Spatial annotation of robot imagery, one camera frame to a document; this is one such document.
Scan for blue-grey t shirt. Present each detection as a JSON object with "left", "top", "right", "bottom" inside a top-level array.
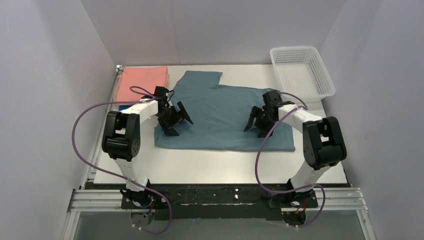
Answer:
[{"left": 153, "top": 70, "right": 296, "bottom": 153}]

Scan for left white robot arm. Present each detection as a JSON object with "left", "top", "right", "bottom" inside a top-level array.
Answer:
[{"left": 101, "top": 86, "right": 192, "bottom": 193}]

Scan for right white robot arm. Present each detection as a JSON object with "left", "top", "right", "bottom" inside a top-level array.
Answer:
[{"left": 244, "top": 90, "right": 347, "bottom": 195}]

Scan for white plastic basket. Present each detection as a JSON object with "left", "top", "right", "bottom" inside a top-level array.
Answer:
[{"left": 269, "top": 46, "right": 336, "bottom": 103}]

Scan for pink folded t shirt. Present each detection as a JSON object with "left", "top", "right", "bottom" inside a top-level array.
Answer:
[{"left": 114, "top": 66, "right": 169, "bottom": 101}]

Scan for blue folded t shirt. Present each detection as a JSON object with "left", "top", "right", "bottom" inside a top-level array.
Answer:
[{"left": 118, "top": 105, "right": 131, "bottom": 111}]

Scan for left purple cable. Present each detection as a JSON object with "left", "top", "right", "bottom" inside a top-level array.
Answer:
[{"left": 71, "top": 85, "right": 173, "bottom": 235}]

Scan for purple cable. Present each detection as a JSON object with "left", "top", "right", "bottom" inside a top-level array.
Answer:
[
  {"left": 71, "top": 85, "right": 173, "bottom": 235},
  {"left": 254, "top": 91, "right": 327, "bottom": 229}
]

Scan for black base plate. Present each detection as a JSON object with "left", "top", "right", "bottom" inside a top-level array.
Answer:
[{"left": 119, "top": 184, "right": 319, "bottom": 223}]

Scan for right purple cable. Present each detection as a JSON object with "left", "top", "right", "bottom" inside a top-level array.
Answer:
[{"left": 254, "top": 91, "right": 327, "bottom": 229}]

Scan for aluminium frame rail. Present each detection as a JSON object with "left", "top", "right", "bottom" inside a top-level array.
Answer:
[{"left": 61, "top": 65, "right": 377, "bottom": 240}]

